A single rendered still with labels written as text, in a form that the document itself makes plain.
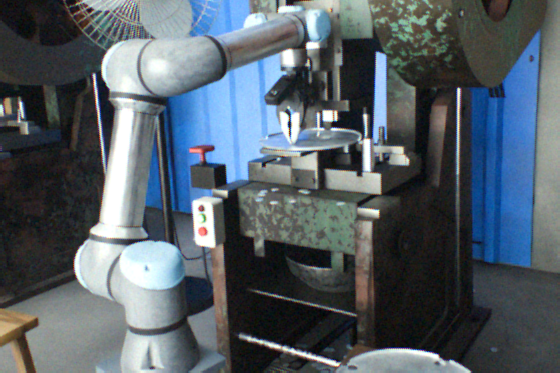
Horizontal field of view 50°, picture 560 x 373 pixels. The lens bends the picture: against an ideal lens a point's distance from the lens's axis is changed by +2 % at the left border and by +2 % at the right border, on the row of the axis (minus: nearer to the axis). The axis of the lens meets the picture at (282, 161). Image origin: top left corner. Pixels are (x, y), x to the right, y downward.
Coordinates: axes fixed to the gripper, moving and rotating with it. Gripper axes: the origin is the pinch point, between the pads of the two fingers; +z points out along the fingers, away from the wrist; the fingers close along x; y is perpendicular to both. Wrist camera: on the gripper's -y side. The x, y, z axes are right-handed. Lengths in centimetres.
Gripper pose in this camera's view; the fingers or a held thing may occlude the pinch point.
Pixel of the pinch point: (291, 139)
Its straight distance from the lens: 162.6
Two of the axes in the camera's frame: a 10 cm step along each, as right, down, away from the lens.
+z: 0.3, 9.8, 2.0
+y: 5.4, -1.8, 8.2
